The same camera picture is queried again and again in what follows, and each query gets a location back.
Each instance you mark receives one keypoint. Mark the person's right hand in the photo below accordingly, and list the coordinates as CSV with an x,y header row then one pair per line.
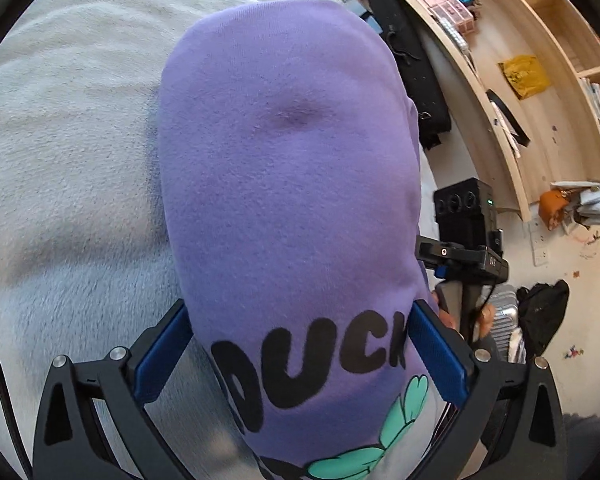
x,y
486,316

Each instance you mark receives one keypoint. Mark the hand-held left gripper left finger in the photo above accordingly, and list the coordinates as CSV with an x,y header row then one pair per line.
x,y
160,355

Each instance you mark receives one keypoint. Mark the flat black item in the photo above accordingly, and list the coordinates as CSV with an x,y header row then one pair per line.
x,y
507,116

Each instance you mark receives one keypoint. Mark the row of books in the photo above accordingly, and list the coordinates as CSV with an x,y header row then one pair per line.
x,y
597,105

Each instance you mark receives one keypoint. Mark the white wall socket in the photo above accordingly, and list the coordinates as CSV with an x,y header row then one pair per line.
x,y
541,256

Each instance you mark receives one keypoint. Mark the pile of papers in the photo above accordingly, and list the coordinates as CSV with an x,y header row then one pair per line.
x,y
595,200

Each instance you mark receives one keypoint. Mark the long black case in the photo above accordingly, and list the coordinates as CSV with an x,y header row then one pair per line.
x,y
410,60

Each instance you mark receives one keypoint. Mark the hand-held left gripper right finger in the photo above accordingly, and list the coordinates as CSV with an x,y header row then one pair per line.
x,y
437,355

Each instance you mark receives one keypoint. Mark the yellow bag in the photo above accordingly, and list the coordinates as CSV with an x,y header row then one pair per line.
x,y
525,76

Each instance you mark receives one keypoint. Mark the wooden shelf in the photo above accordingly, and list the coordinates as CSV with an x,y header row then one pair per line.
x,y
555,35

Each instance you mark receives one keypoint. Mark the purple zip hoodie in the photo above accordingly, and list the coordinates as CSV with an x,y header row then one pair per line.
x,y
280,160

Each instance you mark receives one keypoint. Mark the brown bag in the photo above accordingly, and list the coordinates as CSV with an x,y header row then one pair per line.
x,y
552,208

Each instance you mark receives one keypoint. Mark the grey fleece blanket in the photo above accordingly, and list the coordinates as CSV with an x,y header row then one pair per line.
x,y
55,185

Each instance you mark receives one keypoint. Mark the colourful toy pieces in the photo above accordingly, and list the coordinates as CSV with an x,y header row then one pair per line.
x,y
572,352

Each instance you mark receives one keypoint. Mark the black backpack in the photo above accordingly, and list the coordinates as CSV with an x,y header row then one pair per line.
x,y
542,310

